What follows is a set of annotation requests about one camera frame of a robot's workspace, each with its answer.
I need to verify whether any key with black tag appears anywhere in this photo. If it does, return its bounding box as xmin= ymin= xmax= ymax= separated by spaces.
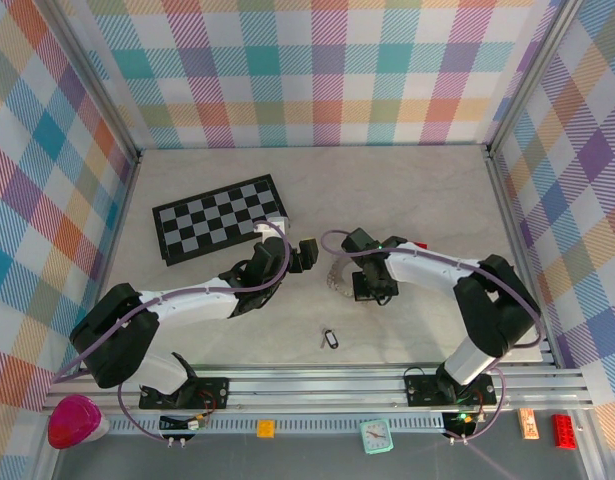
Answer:
xmin=317 ymin=326 xmax=340 ymax=352

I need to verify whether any black grey chessboard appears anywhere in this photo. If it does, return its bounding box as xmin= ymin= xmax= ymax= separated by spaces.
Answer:
xmin=151 ymin=173 xmax=292 ymax=268

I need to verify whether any teal alarm clock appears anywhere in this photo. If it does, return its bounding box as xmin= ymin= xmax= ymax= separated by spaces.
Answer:
xmin=359 ymin=418 xmax=394 ymax=456

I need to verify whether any small connector board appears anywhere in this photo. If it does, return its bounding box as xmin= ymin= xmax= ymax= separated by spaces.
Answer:
xmin=159 ymin=412 xmax=209 ymax=446
xmin=443 ymin=411 xmax=482 ymax=444

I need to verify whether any wooden printed block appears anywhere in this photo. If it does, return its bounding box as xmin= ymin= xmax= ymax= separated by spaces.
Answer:
xmin=517 ymin=408 xmax=540 ymax=441

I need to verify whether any pink dome object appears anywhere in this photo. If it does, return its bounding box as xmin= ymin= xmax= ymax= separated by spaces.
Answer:
xmin=46 ymin=393 xmax=111 ymax=450

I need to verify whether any large red toy brick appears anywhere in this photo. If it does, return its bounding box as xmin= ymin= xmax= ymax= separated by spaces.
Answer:
xmin=551 ymin=413 xmax=579 ymax=451

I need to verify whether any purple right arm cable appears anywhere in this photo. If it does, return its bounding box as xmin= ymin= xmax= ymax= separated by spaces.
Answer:
xmin=319 ymin=228 xmax=544 ymax=444

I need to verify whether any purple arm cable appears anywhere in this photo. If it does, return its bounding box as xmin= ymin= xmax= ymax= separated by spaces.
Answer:
xmin=50 ymin=219 xmax=294 ymax=444
xmin=319 ymin=228 xmax=544 ymax=444

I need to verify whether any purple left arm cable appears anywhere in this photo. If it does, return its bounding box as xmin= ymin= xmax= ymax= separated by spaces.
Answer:
xmin=50 ymin=219 xmax=294 ymax=444

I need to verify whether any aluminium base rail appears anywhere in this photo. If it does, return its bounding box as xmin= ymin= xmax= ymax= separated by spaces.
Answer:
xmin=46 ymin=360 xmax=596 ymax=417

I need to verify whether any perforated cable duct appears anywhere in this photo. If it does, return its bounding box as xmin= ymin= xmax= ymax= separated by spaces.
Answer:
xmin=106 ymin=414 xmax=449 ymax=434

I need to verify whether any aluminium side frame beam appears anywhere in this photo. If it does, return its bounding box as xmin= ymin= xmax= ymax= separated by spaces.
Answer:
xmin=484 ymin=144 xmax=563 ymax=369
xmin=44 ymin=149 xmax=143 ymax=406

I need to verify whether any aluminium frame post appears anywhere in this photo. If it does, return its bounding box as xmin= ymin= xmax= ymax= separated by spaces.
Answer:
xmin=46 ymin=0 xmax=141 ymax=164
xmin=484 ymin=0 xmax=586 ymax=157

